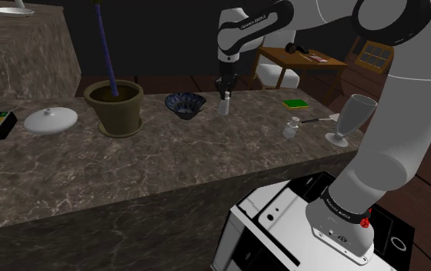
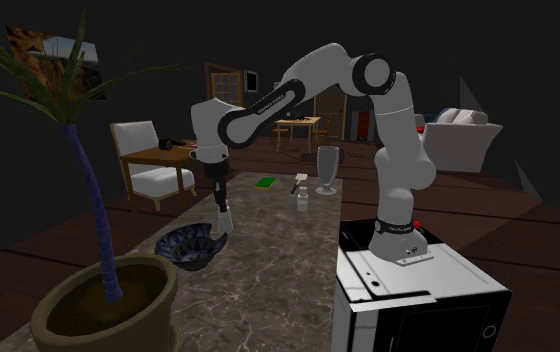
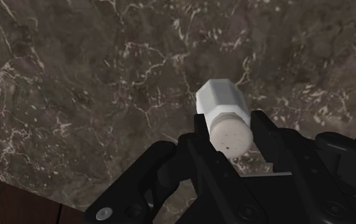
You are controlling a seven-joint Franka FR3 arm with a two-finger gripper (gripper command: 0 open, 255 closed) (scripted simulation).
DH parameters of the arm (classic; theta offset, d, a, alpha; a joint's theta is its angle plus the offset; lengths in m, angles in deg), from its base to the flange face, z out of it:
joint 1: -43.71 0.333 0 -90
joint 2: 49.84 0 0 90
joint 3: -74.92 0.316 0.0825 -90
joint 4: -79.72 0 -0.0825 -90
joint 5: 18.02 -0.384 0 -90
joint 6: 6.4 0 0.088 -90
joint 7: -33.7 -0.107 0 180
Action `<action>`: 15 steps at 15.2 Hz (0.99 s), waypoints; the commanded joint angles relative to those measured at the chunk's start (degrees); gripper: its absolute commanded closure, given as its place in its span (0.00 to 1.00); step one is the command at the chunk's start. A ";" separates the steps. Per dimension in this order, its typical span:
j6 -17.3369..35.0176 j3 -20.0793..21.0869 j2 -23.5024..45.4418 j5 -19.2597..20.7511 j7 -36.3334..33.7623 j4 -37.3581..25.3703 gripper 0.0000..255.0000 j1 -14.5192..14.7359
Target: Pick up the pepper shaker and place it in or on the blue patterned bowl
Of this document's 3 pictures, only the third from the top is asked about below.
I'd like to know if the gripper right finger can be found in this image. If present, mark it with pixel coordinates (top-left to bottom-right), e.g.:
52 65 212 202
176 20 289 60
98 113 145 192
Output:
250 109 356 224

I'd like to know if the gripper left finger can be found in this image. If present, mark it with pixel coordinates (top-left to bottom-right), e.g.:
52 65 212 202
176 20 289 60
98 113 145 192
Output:
83 113 253 224

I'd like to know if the white salt shaker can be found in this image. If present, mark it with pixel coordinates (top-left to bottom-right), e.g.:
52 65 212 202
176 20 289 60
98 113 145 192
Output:
196 78 254 159

